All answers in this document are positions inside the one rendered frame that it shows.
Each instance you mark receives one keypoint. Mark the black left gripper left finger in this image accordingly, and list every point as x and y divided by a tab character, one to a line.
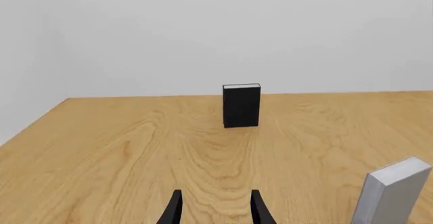
172	210

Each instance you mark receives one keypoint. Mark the grey book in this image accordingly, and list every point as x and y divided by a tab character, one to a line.
385	193

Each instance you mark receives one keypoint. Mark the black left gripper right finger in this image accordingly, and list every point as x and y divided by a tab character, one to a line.
260	210

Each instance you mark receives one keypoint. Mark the black book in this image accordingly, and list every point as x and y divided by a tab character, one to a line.
241	107

